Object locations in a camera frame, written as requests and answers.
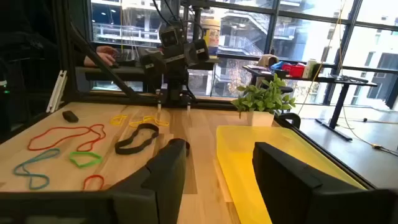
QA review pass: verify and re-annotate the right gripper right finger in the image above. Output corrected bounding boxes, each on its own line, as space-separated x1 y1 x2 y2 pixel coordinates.
252 142 398 224

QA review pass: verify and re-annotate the red box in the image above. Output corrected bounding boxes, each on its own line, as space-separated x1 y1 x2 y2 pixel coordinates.
281 63 305 78

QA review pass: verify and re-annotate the yellow cable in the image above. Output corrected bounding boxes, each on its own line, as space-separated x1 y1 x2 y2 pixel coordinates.
297 0 398 155

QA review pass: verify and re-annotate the thin black rubber band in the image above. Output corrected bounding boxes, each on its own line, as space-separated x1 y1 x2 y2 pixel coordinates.
169 138 191 157

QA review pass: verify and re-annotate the yellow translucent plastic bin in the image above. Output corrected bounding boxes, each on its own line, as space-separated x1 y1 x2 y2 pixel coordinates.
216 125 368 224

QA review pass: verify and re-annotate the yellow rubber band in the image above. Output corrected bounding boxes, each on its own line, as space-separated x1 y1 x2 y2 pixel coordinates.
110 114 128 126
129 115 170 128

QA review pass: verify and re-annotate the small black block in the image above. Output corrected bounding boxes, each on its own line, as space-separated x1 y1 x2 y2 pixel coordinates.
62 110 80 123

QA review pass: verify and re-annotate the blue rubber band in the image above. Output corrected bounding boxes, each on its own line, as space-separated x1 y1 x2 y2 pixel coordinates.
13 147 61 190

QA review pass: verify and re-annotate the blue bag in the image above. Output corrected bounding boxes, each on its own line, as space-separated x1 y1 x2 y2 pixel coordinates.
269 60 285 72

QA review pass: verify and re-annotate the person's hand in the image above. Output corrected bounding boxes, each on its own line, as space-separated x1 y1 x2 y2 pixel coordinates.
95 45 119 56
83 52 116 68

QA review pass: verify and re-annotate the wide black rubber band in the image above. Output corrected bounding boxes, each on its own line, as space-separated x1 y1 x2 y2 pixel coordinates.
114 123 160 156

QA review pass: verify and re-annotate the black keyboard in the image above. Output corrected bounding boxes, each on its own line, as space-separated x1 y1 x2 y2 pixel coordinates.
113 51 137 67

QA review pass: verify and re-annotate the green rubber band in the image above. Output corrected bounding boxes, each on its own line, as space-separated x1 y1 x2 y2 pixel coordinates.
68 151 103 169

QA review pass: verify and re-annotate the black window frame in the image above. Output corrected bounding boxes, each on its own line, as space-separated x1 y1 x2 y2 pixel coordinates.
86 0 398 108

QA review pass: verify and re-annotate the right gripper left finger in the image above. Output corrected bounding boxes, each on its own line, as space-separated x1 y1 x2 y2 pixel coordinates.
0 138 190 224

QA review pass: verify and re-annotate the yellow wipes canister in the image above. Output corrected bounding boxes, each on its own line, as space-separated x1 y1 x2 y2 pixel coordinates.
201 19 221 59

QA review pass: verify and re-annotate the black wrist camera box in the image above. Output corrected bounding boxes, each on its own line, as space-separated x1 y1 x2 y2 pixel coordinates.
159 26 180 48

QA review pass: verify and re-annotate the black office chair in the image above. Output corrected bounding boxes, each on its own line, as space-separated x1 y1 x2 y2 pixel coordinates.
277 85 302 129

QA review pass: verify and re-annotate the green plant in white pot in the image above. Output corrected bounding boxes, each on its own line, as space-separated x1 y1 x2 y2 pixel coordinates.
230 73 297 127

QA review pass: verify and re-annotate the white bar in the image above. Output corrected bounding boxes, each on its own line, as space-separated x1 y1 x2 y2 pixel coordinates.
51 70 68 111
45 72 65 113

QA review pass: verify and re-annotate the black standing desk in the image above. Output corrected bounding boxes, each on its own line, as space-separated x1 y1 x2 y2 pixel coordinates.
242 63 379 141

